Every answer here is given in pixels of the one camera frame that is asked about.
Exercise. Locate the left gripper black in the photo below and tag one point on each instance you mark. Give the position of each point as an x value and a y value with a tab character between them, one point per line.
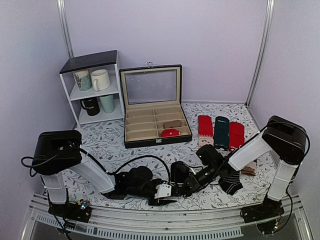
159	203

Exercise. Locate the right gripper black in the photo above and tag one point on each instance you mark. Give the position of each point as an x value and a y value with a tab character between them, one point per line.
193	182

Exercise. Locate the black sock white stripes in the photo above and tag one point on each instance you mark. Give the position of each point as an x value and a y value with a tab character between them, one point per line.
179	173

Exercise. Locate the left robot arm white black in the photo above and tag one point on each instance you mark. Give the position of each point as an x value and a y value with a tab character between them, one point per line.
57	151

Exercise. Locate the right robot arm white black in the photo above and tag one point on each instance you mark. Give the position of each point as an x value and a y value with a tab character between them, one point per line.
287	139

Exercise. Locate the rolled red sock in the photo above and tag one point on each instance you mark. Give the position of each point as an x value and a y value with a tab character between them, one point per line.
170	132

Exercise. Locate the red santa sock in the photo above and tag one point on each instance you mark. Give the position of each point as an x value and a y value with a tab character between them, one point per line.
205	131

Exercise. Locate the rolled brown sock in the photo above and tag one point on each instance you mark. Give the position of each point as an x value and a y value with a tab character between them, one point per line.
172	124

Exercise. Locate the black striped sock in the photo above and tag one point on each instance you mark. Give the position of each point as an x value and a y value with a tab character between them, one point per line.
231	184

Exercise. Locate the dark green sock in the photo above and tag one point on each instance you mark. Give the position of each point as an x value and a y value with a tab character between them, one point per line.
221	133

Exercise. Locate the black compartment box open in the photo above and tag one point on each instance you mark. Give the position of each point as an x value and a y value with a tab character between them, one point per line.
152	95

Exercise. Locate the red white sock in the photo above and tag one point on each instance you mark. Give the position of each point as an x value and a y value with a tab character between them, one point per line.
236	135

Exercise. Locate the cream brown sock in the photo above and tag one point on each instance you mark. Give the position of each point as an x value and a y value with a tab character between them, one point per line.
250	169

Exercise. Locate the mint green mug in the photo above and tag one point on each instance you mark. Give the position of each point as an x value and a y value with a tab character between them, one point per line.
107	102

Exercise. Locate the black mug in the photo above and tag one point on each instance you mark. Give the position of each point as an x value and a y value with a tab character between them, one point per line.
91	106

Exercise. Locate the cream white mug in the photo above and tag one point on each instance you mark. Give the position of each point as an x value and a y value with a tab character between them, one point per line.
100	80

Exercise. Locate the white shelf black top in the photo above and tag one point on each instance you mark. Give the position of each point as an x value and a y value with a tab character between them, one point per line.
102	60

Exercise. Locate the floral teal mug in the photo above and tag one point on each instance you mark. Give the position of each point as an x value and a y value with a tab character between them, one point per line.
83	79

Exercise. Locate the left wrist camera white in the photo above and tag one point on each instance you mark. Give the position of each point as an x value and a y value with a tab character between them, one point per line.
163	190

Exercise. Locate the aluminium front rail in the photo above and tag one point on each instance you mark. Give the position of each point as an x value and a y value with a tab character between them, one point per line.
208	215

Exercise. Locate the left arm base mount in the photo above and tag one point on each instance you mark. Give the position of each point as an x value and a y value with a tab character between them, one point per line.
79	211

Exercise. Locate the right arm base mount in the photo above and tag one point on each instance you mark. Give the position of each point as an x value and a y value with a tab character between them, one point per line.
269	212

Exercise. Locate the right corner metal post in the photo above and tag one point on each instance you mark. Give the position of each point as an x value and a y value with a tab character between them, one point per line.
262	50

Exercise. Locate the corner metal post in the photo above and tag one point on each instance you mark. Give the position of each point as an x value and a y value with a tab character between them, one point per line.
262	50
65	27

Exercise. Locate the left corner metal post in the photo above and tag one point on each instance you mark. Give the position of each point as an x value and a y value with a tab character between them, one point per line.
65	27

